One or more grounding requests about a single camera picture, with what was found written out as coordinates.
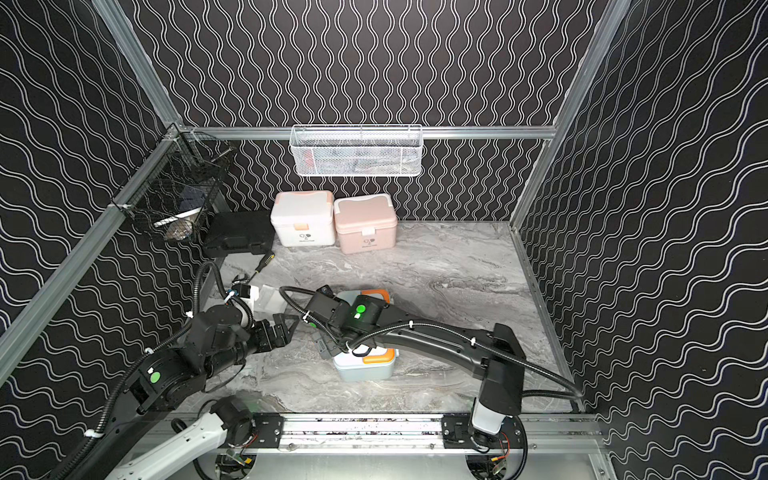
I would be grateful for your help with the light blue first aid box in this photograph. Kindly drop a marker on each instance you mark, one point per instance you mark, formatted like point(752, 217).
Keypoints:
point(366, 362)

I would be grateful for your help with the white first aid box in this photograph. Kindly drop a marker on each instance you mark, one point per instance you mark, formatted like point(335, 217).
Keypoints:
point(304, 218)

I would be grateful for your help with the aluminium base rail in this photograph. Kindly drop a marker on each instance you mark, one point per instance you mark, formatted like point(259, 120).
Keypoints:
point(418, 434)

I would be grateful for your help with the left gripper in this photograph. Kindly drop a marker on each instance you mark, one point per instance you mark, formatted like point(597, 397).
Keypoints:
point(279, 330)

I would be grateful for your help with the white wire wall basket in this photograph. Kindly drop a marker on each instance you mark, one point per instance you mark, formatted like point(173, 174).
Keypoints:
point(357, 150)

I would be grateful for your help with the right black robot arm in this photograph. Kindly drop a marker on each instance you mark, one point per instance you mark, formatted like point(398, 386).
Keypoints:
point(494, 357)

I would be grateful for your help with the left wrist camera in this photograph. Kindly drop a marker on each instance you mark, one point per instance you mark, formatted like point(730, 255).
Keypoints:
point(243, 296)

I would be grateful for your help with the black plastic tool case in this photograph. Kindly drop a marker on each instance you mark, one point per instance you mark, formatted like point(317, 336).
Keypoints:
point(239, 232)

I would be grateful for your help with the black wire wall basket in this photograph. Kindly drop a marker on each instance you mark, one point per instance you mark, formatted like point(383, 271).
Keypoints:
point(175, 202)

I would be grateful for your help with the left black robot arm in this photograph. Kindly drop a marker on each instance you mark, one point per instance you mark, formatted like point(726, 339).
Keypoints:
point(222, 332)

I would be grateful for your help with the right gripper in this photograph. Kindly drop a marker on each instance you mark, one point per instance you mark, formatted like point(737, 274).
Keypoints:
point(325, 347)

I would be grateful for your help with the pink first aid box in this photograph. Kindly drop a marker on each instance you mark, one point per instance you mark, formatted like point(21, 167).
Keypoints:
point(365, 223)

